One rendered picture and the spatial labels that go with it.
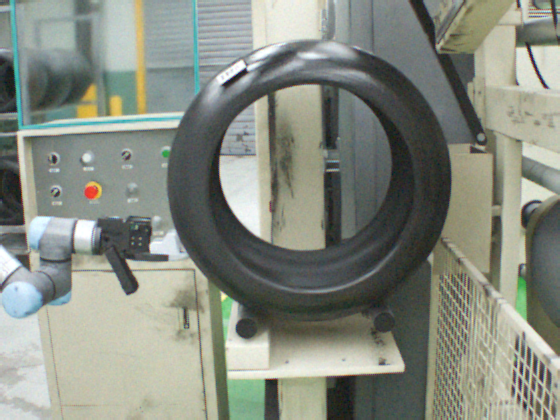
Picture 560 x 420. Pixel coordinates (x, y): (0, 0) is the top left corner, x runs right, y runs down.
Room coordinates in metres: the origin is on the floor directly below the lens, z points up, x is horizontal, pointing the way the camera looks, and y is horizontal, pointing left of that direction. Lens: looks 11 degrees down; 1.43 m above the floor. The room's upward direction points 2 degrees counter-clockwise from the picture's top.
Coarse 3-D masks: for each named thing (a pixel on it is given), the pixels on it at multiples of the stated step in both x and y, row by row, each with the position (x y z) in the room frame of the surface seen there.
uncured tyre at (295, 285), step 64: (256, 64) 1.37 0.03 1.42; (320, 64) 1.36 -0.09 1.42; (384, 64) 1.39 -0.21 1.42; (192, 128) 1.37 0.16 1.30; (384, 128) 1.63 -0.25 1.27; (192, 192) 1.35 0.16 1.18; (448, 192) 1.39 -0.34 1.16; (192, 256) 1.39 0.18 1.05; (256, 256) 1.62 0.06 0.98; (320, 256) 1.63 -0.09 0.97; (384, 256) 1.37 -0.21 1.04; (320, 320) 1.39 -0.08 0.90
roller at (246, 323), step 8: (240, 304) 1.46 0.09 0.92; (240, 312) 1.41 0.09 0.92; (248, 312) 1.39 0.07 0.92; (256, 312) 1.42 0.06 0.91; (240, 320) 1.36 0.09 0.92; (248, 320) 1.36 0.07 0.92; (256, 320) 1.38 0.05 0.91; (240, 328) 1.35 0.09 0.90; (248, 328) 1.35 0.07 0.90; (256, 328) 1.36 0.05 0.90; (240, 336) 1.36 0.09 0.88; (248, 336) 1.35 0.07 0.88
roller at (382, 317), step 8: (376, 304) 1.41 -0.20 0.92; (384, 304) 1.41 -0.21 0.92; (376, 312) 1.38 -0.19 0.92; (384, 312) 1.36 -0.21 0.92; (376, 320) 1.36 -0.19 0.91; (384, 320) 1.35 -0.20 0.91; (392, 320) 1.35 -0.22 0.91; (376, 328) 1.36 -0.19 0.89; (384, 328) 1.35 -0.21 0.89; (392, 328) 1.36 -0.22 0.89
